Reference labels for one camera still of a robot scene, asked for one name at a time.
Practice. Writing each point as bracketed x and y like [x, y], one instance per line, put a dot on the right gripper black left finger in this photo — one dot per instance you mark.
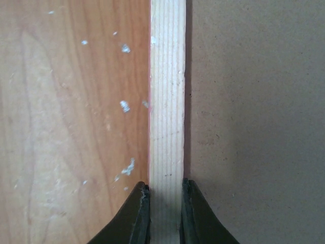
[131, 223]

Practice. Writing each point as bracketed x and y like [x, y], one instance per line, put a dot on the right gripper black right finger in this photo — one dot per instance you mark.
[199, 224]

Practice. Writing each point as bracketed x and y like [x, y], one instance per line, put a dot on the pink wooden picture frame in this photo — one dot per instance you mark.
[166, 118]

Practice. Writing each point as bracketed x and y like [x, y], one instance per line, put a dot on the brown frame backing board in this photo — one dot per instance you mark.
[257, 116]

